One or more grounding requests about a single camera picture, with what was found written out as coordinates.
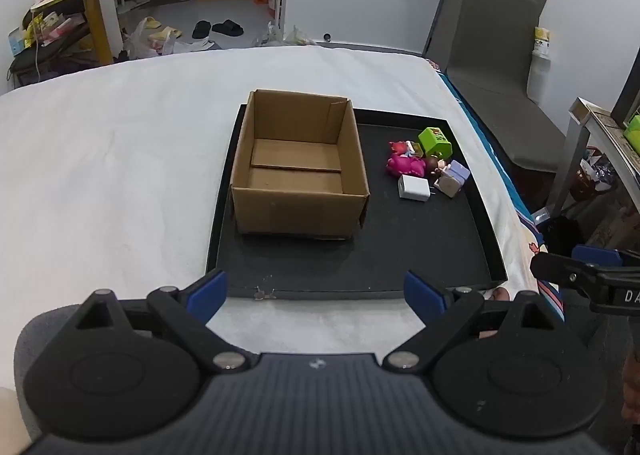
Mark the purple cube toy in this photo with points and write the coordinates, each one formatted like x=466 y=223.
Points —
x=452 y=177

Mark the yellow table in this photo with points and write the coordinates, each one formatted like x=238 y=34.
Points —
x=97 y=10

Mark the white bottle with yellow label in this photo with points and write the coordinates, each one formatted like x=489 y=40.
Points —
x=540 y=65

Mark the green toy block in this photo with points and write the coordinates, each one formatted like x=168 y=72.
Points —
x=434 y=141

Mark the person's foot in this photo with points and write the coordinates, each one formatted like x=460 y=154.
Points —
x=500 y=293

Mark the black tray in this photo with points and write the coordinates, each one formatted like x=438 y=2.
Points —
x=400 y=245

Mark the black slipper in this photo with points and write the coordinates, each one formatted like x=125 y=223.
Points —
x=227 y=27
x=202 y=28

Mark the small red figure toy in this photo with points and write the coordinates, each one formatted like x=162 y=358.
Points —
x=398 y=147

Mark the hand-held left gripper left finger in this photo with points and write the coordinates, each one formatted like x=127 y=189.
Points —
x=207 y=292

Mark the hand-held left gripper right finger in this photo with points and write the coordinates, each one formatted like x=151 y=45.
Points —
x=425 y=297

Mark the blue printed bed sheet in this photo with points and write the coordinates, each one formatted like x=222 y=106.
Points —
x=530 y=235

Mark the white charger plug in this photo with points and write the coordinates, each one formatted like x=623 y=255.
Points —
x=412 y=187

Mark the metal side table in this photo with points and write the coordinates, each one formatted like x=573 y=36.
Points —
x=600 y=135

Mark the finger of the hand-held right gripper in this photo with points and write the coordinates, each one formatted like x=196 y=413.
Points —
x=595 y=256

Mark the black chair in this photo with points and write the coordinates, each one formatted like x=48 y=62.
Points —
x=35 y=60

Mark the pink figure toy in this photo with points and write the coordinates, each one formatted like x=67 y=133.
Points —
x=405 y=166

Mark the white plastic bag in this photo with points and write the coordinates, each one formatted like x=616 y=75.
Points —
x=145 y=42

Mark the yellow slipper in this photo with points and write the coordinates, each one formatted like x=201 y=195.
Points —
x=152 y=24

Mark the clear plastic bag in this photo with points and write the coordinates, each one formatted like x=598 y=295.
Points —
x=297 y=37

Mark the brown cardboard box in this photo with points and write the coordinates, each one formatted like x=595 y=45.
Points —
x=300 y=207

